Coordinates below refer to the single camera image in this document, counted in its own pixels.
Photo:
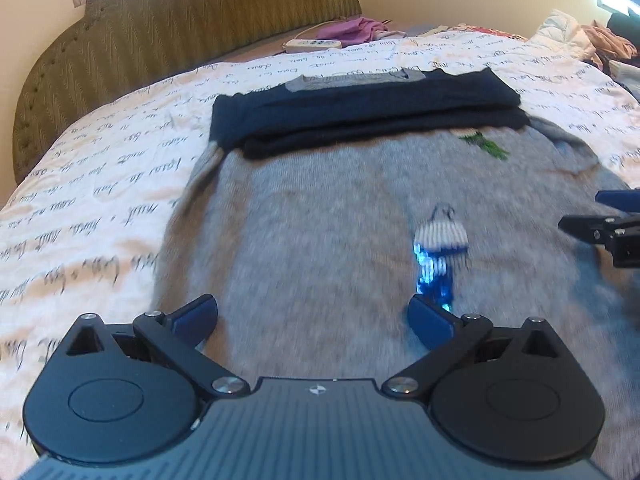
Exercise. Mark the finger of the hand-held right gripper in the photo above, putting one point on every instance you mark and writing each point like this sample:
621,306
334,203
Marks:
595,227
620,199

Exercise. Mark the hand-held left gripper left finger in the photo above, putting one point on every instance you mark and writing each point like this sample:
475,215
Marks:
196,318

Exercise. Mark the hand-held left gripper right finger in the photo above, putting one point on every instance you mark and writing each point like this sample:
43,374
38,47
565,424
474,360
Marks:
425,321

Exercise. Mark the grey knit sweater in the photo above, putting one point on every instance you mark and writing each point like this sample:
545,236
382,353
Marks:
325,235

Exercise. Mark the light blue cloth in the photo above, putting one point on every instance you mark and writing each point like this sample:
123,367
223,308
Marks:
625,75

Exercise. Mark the pink cloth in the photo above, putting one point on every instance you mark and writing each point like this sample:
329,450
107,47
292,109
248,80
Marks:
607,42

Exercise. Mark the white script-printed bedsheet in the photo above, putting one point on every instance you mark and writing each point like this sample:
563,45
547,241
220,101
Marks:
90,200

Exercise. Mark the black cloth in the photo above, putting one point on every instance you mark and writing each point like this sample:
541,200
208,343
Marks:
625,27

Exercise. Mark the folded navy garment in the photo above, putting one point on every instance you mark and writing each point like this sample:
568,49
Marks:
350,115

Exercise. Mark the floral patterned cloth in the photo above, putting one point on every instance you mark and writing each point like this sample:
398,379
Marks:
480,30

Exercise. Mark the olive upholstered headboard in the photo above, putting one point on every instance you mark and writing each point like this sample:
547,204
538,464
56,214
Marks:
150,25

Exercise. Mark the purple cloth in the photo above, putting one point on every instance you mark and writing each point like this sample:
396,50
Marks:
356,30

